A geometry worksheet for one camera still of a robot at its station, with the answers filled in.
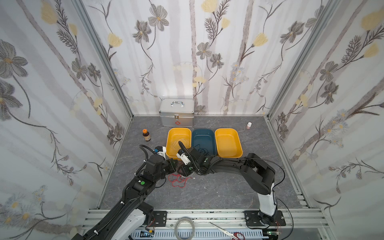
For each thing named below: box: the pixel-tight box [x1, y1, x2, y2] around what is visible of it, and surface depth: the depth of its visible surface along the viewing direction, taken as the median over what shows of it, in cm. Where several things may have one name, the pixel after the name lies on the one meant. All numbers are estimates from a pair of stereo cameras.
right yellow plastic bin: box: [215, 128, 243, 158], surface depth 106 cm
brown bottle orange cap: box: [142, 128, 151, 142], surface depth 103 cm
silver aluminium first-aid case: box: [159, 97, 195, 128], surface depth 110 cm
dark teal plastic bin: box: [192, 128, 218, 157], surface depth 106 cm
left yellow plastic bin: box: [165, 127, 192, 161], surface depth 106 cm
